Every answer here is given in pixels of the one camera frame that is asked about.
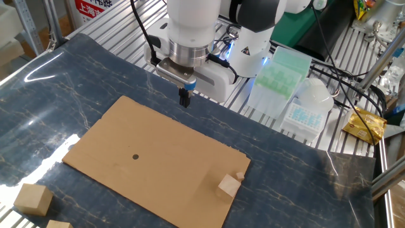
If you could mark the white blue pipette tip rack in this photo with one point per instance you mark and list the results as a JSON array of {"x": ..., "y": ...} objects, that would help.
[{"x": 303, "y": 120}]

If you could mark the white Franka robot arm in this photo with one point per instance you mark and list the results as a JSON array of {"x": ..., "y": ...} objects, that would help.
[{"x": 193, "y": 22}]

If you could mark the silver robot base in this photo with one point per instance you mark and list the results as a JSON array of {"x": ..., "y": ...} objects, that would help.
[{"x": 383, "y": 16}]

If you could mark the dark blue marble mat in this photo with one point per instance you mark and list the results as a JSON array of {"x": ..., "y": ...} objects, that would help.
[{"x": 63, "y": 95}]

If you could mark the medium light wooden block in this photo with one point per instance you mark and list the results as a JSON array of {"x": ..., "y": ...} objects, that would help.
[{"x": 228, "y": 187}]

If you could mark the red white sign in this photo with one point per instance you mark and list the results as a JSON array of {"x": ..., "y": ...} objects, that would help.
[{"x": 90, "y": 9}]

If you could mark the green pipette tip box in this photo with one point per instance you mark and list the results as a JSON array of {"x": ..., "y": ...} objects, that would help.
[{"x": 278, "y": 79}]

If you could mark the white foam box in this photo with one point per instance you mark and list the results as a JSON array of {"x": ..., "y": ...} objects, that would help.
[{"x": 9, "y": 25}]

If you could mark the grey metal shelf upright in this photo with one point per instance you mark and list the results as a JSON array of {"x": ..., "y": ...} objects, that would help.
[{"x": 28, "y": 25}]

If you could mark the white plastic bowl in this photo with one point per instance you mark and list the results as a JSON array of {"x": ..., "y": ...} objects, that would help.
[{"x": 316, "y": 93}]

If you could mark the yellow snack bag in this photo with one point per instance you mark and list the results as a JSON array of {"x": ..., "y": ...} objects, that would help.
[{"x": 362, "y": 8}]

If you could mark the tiny wooden cube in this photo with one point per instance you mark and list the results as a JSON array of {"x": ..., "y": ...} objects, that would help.
[{"x": 240, "y": 176}]

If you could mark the green board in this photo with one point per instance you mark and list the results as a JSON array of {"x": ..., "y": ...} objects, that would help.
[{"x": 288, "y": 30}]

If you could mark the black bag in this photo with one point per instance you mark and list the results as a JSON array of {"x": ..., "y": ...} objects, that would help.
[{"x": 326, "y": 35}]

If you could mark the large wooden block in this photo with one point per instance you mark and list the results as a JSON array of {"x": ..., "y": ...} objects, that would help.
[
  {"x": 33, "y": 199},
  {"x": 59, "y": 225}
]

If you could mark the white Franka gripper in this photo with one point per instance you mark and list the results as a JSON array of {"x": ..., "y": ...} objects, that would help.
[{"x": 218, "y": 84}]

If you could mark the aluminium frame bar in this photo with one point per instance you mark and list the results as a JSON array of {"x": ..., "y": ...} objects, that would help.
[{"x": 389, "y": 180}]

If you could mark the gold snack packet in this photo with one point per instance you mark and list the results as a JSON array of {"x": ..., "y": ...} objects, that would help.
[{"x": 364, "y": 125}]

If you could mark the slanted aluminium post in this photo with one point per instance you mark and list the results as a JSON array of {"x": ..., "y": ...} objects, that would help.
[{"x": 376, "y": 66}]

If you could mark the brown cardboard sheet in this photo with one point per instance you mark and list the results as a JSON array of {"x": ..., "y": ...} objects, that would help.
[{"x": 158, "y": 142}]

